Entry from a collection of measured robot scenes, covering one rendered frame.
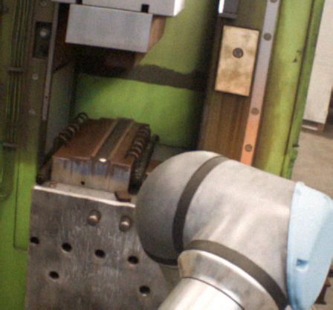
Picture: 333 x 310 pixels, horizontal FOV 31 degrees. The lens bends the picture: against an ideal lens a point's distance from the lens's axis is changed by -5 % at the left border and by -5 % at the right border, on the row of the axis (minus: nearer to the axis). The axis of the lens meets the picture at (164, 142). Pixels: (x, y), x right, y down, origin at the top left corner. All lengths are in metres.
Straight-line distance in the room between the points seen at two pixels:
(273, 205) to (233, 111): 1.04
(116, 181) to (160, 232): 0.90
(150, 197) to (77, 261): 0.95
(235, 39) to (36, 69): 0.54
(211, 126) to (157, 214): 1.00
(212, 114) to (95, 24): 0.39
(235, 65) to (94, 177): 0.45
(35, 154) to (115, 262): 0.39
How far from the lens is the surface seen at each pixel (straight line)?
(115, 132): 1.80
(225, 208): 0.59
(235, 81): 1.57
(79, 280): 1.60
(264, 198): 0.58
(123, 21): 1.45
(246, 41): 1.56
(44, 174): 1.53
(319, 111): 6.79
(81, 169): 1.54
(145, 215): 0.65
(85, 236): 1.54
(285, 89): 1.61
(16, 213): 1.80
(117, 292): 1.60
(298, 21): 1.59
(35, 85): 1.67
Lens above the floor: 1.47
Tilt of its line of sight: 16 degrees down
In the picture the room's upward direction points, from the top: 9 degrees clockwise
